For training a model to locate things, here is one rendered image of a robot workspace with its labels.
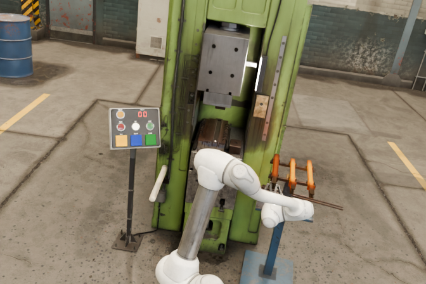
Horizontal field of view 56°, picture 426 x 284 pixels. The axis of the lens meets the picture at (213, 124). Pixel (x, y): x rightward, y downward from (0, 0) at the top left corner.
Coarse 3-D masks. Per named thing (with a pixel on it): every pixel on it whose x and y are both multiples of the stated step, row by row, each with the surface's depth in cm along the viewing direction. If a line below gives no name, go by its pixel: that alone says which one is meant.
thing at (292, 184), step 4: (292, 160) 285; (292, 164) 280; (292, 168) 275; (292, 172) 269; (292, 176) 264; (292, 180) 260; (288, 184) 257; (292, 184) 253; (292, 188) 249; (292, 192) 250
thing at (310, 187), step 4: (308, 160) 288; (308, 164) 283; (308, 168) 278; (308, 172) 272; (312, 172) 273; (308, 176) 268; (312, 176) 268; (308, 180) 264; (312, 180) 263; (308, 184) 256; (312, 184) 258; (308, 188) 256; (312, 188) 253; (312, 192) 249; (312, 196) 248
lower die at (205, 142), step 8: (208, 120) 326; (216, 120) 323; (224, 120) 327; (208, 128) 310; (224, 128) 313; (200, 136) 297; (208, 136) 297; (200, 144) 292; (208, 144) 291; (216, 144) 290; (224, 144) 290
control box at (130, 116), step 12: (120, 108) 271; (132, 108) 274; (144, 108) 277; (156, 108) 280; (120, 120) 270; (132, 120) 273; (144, 120) 276; (156, 120) 279; (120, 132) 270; (132, 132) 272; (144, 132) 275; (156, 132) 278; (144, 144) 275
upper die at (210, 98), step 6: (204, 96) 277; (210, 96) 276; (216, 96) 276; (222, 96) 275; (228, 96) 275; (204, 102) 278; (210, 102) 278; (216, 102) 277; (222, 102) 277; (228, 102) 277
